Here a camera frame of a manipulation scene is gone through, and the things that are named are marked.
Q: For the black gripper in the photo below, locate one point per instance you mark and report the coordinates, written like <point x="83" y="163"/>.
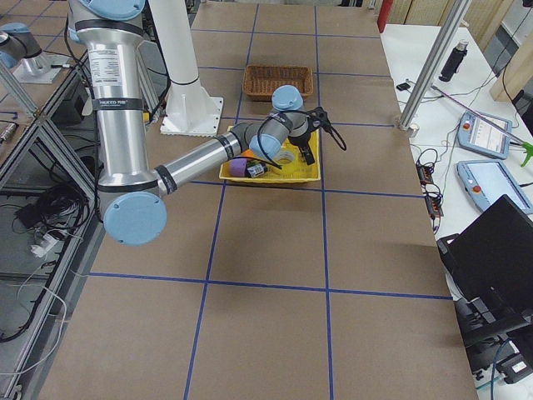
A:
<point x="301" y="142"/>

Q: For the yellow clear tape roll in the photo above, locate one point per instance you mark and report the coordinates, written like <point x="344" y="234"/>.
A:
<point x="284" y="163"/>

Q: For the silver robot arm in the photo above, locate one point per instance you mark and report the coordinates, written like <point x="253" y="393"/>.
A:
<point x="17" y="43"/>
<point x="131" y="192"/>

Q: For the yellow woven basket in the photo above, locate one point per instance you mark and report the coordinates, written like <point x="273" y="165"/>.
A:
<point x="304" y="173"/>

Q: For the brown wicker basket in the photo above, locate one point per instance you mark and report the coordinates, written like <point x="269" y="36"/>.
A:
<point x="261" y="81"/>

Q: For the small clear bottle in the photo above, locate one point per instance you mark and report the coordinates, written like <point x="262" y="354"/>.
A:
<point x="256" y="169"/>

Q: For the orange toy carrot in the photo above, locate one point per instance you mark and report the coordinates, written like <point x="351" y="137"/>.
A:
<point x="248" y="154"/>

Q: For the purple foam block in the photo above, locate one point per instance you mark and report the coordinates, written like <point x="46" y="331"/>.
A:
<point x="238" y="167"/>

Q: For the small black dongle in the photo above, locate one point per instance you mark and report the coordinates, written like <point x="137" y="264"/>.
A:
<point x="403" y="86"/>

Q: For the blue teach pendant far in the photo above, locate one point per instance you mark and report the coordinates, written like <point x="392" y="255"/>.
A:
<point x="480" y="137"/>

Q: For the blue teach pendant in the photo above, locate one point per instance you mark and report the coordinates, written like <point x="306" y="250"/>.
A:
<point x="480" y="137"/>
<point x="485" y="181"/>

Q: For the blue teach pendant near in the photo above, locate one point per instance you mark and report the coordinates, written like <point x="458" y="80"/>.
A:
<point x="485" y="181"/>

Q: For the black water bottle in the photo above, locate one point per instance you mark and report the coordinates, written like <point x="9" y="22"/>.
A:
<point x="457" y="55"/>

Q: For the black laptop computer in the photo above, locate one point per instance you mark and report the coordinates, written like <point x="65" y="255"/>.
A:
<point x="492" y="258"/>

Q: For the aluminium frame post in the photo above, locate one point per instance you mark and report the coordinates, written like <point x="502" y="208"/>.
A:
<point x="433" y="60"/>

